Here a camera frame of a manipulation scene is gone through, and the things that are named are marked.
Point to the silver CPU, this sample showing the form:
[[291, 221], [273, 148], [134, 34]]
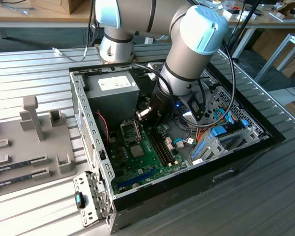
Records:
[[137, 151]]

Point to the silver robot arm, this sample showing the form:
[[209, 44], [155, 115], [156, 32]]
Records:
[[184, 64]]

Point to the white board connector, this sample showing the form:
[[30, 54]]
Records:
[[168, 140], [171, 147]]

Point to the black RAM slot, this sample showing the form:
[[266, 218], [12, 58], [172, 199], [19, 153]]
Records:
[[165, 145], [158, 146]]

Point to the grey drive cage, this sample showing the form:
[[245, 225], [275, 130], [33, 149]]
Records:
[[210, 102]]

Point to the grey power supply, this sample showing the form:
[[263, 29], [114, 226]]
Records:
[[113, 105]]

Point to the green motherboard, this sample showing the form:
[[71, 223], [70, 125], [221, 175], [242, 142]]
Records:
[[151, 158]]

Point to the blue disk carrier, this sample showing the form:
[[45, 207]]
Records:
[[218, 130]]

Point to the grey disk bay cage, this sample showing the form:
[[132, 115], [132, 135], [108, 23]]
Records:
[[215, 151]]

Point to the blue expansion slot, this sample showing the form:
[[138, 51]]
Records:
[[135, 178]]

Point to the blue plastic clip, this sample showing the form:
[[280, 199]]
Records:
[[244, 123]]

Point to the black PC case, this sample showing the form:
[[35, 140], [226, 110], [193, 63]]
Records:
[[186, 191]]

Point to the small white box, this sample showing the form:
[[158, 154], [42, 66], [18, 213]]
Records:
[[226, 14]]

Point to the black stand pole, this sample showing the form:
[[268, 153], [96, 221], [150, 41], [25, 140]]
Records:
[[244, 24]]

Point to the blue black latch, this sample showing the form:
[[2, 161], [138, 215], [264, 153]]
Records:
[[78, 200]]

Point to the large cardboard box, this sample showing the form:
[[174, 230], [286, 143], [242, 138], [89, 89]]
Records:
[[51, 6]]

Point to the grey parts rack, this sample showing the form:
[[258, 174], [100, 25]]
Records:
[[17, 145]]

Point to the wooden desk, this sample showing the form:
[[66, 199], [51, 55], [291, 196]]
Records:
[[14, 18], [290, 22]]

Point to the small open cardboard box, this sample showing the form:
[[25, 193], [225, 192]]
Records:
[[285, 8]]

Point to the dark RAM stick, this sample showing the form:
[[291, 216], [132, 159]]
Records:
[[3, 183], [3, 168]]

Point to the blue drive rail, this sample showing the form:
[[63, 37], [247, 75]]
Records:
[[199, 150]]

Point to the silver hinged case bracket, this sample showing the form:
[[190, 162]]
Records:
[[89, 196]]

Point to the aluminium profile frame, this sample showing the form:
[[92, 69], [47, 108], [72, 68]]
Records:
[[272, 59]]

